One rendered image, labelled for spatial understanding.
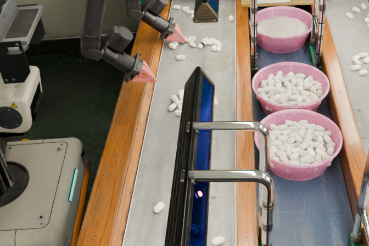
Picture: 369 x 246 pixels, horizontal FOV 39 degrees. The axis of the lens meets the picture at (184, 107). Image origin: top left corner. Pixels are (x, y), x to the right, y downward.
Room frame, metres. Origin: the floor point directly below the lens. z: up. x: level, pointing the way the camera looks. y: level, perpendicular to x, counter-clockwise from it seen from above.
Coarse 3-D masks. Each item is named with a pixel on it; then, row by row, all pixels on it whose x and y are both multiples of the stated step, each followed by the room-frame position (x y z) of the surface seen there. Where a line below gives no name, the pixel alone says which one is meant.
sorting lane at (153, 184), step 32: (192, 0) 2.25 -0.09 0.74; (224, 0) 2.21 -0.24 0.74; (192, 32) 1.95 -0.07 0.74; (224, 32) 1.92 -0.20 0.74; (160, 64) 1.73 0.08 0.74; (192, 64) 1.70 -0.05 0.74; (224, 64) 1.68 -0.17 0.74; (160, 96) 1.52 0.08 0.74; (224, 96) 1.48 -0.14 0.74; (160, 128) 1.34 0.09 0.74; (160, 160) 1.19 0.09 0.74; (224, 160) 1.16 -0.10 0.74; (160, 192) 1.05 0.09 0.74; (224, 192) 1.03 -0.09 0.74; (128, 224) 0.95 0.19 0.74; (160, 224) 0.94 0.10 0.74; (224, 224) 0.91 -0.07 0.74
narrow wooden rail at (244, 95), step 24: (240, 0) 2.15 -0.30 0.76; (240, 24) 1.93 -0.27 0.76; (240, 48) 1.74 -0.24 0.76; (240, 72) 1.58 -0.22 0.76; (240, 96) 1.44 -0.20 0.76; (240, 120) 1.31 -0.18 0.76; (240, 144) 1.19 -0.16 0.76; (240, 168) 1.09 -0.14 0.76; (240, 192) 1.00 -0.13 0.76; (240, 216) 0.91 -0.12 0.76; (240, 240) 0.84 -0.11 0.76
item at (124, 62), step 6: (120, 54) 1.45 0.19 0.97; (126, 54) 1.46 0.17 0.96; (138, 54) 1.49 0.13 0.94; (120, 60) 1.44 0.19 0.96; (126, 60) 1.44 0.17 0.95; (132, 60) 1.45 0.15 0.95; (138, 60) 1.47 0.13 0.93; (120, 66) 1.44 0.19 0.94; (126, 66) 1.43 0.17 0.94; (132, 66) 1.44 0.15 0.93; (126, 72) 1.44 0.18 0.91; (132, 72) 1.41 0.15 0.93; (126, 78) 1.41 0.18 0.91
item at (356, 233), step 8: (368, 144) 0.84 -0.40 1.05; (368, 152) 0.83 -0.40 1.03; (368, 160) 0.83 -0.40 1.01; (368, 168) 0.83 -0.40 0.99; (368, 176) 0.82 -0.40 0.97; (368, 184) 0.80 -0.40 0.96; (360, 192) 0.84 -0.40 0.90; (368, 192) 0.83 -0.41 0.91; (360, 200) 0.83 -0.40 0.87; (368, 200) 0.83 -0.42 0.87; (360, 208) 0.83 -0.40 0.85; (360, 216) 0.81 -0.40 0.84; (360, 224) 0.83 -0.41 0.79; (368, 224) 0.78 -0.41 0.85; (360, 232) 0.83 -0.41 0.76; (368, 232) 0.76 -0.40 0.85; (352, 240) 0.84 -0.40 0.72; (360, 240) 0.83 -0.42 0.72; (368, 240) 0.74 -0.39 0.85
